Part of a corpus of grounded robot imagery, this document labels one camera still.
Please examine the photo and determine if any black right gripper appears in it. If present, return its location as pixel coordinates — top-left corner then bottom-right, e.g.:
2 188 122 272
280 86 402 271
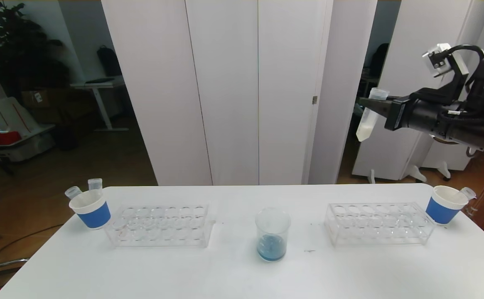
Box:
359 95 442 132

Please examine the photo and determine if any test tube with yellowish liquid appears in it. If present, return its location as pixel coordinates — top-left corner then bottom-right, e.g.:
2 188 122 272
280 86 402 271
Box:
356 88 391 142

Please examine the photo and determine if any clear plastic test tube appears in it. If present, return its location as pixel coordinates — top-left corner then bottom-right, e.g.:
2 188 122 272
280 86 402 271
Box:
455 187 477 201

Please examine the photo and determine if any clear acrylic test tube rack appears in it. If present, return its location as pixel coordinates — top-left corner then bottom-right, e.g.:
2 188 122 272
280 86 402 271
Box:
105 203 216 249
324 202 437 247

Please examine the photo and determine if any clear glass beaker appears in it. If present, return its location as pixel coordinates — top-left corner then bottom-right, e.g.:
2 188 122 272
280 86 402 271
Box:
255 208 291 263

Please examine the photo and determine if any black chair behind partitions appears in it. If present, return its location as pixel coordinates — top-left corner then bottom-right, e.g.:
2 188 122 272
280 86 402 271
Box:
369 43 390 78

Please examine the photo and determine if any white folding partition with feet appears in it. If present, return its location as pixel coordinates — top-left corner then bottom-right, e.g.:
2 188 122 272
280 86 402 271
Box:
352 0 484 184

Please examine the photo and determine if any blue and white paper cup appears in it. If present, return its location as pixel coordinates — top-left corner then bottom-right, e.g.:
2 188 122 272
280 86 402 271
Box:
69 189 112 230
425 186 469 225

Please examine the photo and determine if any white folding partition with hinge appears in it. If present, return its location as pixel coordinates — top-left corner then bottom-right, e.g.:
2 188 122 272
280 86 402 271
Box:
101 0 378 186

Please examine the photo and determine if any black backpack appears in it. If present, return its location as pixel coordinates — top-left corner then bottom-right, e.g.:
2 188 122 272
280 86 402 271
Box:
97 46 123 78

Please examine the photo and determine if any white standing desk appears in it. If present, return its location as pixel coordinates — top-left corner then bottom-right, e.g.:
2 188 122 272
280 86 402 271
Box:
71 77 129 132

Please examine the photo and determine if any black floor bin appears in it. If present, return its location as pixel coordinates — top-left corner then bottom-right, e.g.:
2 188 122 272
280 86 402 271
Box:
54 125 79 151

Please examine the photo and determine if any brown cardboard box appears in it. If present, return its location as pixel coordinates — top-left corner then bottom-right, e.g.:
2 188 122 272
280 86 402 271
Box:
21 89 61 110

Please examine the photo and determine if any dark green potted plant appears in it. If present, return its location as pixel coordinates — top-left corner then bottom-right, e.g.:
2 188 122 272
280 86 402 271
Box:
0 0 71 100

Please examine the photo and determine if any white machine base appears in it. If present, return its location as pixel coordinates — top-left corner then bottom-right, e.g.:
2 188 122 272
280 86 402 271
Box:
0 39 56 163

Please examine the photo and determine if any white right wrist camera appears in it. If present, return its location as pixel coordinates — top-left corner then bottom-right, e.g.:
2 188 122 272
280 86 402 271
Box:
422 43 470 79

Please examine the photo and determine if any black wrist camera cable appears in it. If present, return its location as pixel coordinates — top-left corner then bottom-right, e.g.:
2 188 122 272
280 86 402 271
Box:
445 44 484 75

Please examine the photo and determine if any black floor cable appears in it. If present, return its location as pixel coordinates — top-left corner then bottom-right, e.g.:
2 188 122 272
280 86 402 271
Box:
0 224 64 266

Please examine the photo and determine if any grey metal frame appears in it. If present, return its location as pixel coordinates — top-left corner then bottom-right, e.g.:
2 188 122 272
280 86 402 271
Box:
0 230 30 293

